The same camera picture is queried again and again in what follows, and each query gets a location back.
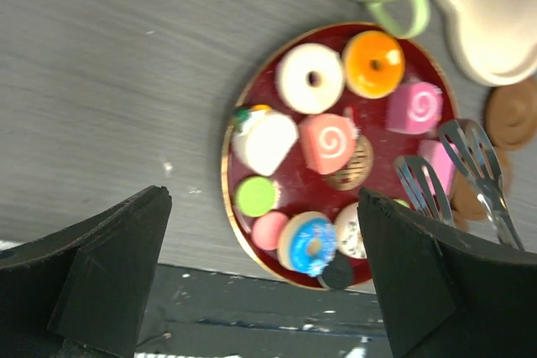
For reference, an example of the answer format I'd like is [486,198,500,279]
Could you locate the white frosted donut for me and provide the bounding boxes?
[276,43,345,114]

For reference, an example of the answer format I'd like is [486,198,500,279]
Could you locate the large green macaron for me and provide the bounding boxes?
[234,176,280,217]

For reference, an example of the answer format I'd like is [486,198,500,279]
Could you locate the blue frosted donut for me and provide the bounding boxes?
[276,211,337,278]

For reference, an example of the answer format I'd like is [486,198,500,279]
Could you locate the small green macaron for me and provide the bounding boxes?
[394,199,410,208]

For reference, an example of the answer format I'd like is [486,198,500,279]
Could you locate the brown wooden coaster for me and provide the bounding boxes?
[451,147,514,232]
[484,78,536,151]

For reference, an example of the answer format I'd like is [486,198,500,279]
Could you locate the salmon pink swirl roll cake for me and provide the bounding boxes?
[299,113,358,175]

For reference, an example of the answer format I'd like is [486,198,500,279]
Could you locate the cream three-tier cake stand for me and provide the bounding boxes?
[435,0,536,86]

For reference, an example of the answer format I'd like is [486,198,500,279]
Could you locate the magenta swirl roll cake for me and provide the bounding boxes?
[385,81,443,135]

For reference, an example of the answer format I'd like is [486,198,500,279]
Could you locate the white cream cake slice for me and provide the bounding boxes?
[232,104,299,176]

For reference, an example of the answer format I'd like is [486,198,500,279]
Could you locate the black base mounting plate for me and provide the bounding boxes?
[135,265,392,357]

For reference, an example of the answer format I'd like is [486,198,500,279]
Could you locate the metal serving tongs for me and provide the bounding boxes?
[394,119,524,251]

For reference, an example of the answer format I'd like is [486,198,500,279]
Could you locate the pink layered cake slice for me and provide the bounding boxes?
[418,140,455,197]

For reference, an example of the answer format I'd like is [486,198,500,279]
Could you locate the pink macaron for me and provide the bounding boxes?
[251,210,289,251]

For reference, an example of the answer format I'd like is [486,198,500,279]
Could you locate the orange glazed donut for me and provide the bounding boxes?
[342,30,405,99]

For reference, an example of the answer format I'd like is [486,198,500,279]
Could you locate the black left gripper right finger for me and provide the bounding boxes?
[357,188,536,357]

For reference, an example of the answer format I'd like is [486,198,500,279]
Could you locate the white chocolate sprinkle donut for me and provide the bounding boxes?
[334,202,367,259]

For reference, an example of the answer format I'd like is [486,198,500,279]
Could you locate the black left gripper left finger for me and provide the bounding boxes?
[1,186,172,357]

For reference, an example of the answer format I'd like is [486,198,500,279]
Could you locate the brown wooden coaster top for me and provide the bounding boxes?
[484,78,536,151]

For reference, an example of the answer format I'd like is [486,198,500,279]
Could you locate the black sandwich cookie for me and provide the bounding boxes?
[317,252,354,290]

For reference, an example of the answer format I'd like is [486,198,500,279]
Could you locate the brown wooden coaster middle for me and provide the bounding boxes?
[451,147,514,232]

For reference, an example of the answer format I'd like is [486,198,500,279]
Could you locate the red round lacquer tray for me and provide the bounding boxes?
[221,22,459,291]

